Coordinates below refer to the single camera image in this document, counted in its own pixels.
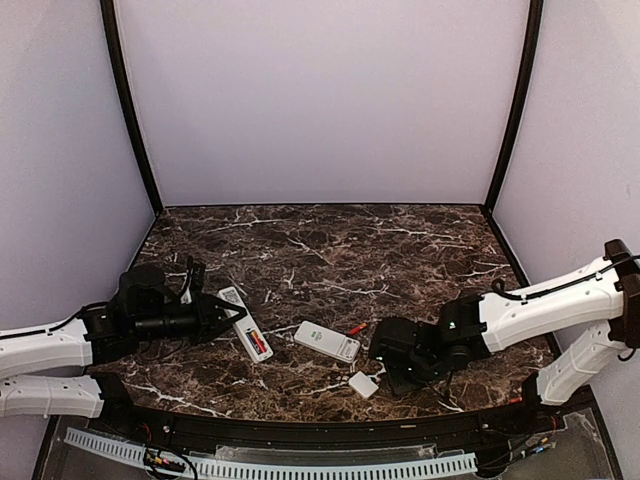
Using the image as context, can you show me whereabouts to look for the black front table rail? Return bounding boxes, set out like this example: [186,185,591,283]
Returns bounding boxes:
[99,403,558,451]

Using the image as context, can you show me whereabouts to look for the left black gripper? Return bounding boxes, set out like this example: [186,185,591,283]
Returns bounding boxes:
[132,290,246,346]

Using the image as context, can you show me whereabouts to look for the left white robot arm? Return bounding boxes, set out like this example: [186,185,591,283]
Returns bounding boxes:
[1,262,248,436]

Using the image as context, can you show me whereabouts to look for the white remote green buttons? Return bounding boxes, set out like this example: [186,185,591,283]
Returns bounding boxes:
[294,321,361,363]

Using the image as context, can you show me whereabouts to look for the red yellow battery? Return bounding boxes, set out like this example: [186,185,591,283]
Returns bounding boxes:
[348,323,368,335]

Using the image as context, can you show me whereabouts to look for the left black frame post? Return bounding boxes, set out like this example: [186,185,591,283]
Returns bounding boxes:
[99,0,164,217]

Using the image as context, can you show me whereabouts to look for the red orange battery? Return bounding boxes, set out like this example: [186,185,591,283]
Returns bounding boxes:
[253,331,268,353]

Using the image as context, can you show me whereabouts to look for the right black frame post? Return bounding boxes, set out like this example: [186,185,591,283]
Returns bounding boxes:
[483,0,544,217]

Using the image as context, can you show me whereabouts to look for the white slotted cable duct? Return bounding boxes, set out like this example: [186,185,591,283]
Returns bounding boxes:
[64,428,478,480]

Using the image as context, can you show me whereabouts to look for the white battery cover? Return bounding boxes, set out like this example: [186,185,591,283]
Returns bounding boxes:
[348,371,379,399]

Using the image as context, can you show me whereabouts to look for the black frame post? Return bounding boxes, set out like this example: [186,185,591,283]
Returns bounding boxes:
[483,0,544,217]
[99,0,164,217]

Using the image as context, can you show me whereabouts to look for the blue purple battery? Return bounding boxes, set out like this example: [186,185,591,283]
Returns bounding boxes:
[247,330,263,355]

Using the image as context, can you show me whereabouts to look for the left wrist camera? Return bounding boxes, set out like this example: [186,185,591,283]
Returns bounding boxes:
[178,255,206,305]

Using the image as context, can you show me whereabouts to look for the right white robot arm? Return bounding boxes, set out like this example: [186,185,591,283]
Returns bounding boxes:
[369,239,639,434]

